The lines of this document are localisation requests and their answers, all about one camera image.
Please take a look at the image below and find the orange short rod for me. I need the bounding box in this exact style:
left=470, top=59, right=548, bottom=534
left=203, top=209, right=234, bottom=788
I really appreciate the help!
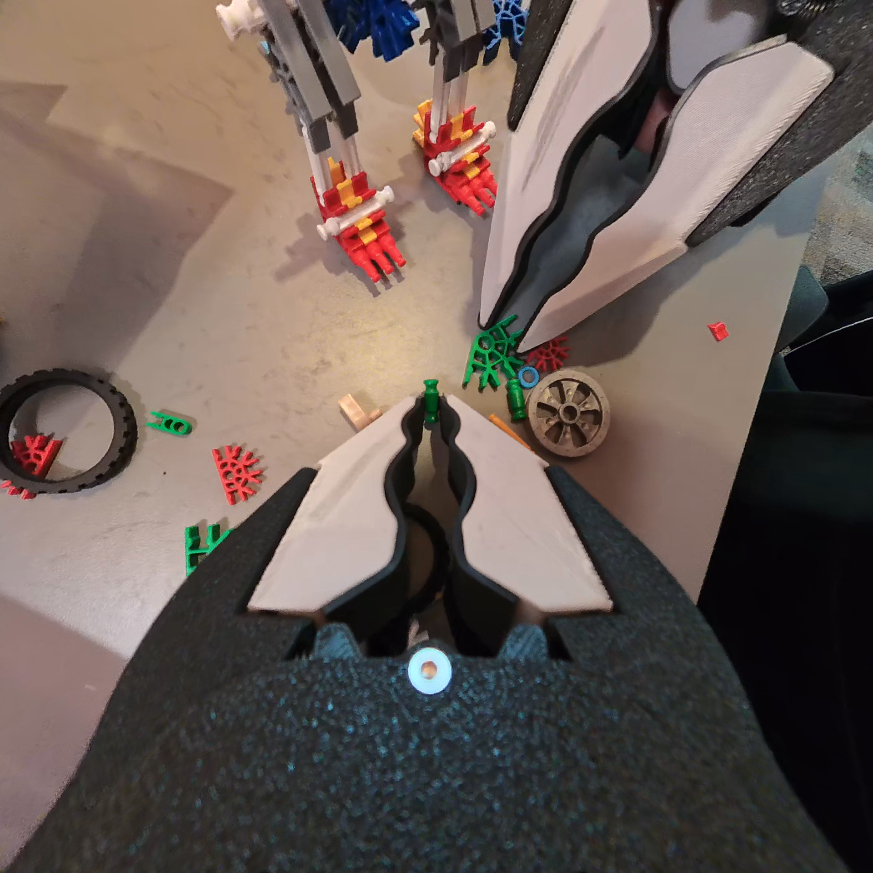
left=487, top=412, right=533, bottom=451

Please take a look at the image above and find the tan clip connector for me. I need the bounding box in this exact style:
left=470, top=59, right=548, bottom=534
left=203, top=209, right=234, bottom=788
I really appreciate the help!
left=339, top=394, right=383, bottom=432

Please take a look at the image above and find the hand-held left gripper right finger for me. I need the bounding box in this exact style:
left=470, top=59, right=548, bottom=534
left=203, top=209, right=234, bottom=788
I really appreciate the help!
left=441, top=394, right=615, bottom=659

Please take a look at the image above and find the green connector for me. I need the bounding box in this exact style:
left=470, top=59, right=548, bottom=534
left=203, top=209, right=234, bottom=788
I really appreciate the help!
left=184, top=522, right=234, bottom=577
left=464, top=315, right=526, bottom=391

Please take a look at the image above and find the person's right hand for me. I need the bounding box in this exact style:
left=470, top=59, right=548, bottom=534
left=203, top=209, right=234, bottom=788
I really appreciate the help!
left=644, top=94, right=674, bottom=149

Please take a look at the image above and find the small red connector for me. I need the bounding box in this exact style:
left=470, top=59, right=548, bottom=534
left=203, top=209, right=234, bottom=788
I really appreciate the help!
left=0, top=434, right=64, bottom=501

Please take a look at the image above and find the black rubber tyre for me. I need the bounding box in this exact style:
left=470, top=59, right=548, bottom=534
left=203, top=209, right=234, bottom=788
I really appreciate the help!
left=0, top=368, right=139, bottom=497
left=406, top=505, right=452, bottom=615

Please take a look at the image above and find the grey chair armrest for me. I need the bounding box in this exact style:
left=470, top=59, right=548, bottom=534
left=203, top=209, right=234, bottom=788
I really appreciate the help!
left=774, top=266, right=829, bottom=356

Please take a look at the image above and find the colourful construction toy model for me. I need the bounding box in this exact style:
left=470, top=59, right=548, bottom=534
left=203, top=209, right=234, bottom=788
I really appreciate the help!
left=215, top=0, right=499, bottom=284

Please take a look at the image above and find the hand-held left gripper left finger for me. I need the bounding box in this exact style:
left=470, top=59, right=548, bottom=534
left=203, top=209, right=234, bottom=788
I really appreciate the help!
left=247, top=396, right=425, bottom=659

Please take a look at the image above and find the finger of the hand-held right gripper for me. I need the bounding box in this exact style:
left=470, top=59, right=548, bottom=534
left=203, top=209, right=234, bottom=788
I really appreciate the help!
left=477, top=0, right=660, bottom=331
left=516, top=34, right=836, bottom=354

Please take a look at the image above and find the grey pulley wheel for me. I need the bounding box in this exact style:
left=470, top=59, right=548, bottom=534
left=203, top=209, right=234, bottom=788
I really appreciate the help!
left=525, top=370, right=611, bottom=457

